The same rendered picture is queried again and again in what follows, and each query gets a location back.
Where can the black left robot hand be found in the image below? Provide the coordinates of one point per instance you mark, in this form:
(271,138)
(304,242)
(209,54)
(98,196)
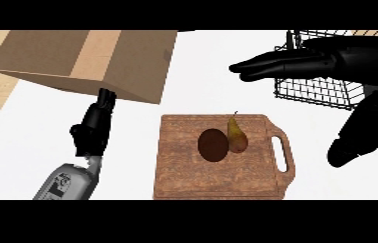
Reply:
(94,130)

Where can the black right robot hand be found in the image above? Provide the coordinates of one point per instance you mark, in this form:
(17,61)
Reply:
(349,60)

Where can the brown wooden cutting board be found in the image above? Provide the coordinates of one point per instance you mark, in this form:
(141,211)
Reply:
(187,173)

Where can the dark brown cupcake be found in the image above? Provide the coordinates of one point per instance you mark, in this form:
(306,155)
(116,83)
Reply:
(213,145)

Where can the pale wooden panel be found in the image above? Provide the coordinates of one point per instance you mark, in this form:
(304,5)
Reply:
(7,88)

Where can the brown cardboard box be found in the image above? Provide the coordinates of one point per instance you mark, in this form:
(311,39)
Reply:
(54,60)

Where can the yellow-brown pear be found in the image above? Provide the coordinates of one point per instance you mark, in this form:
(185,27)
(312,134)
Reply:
(237,138)

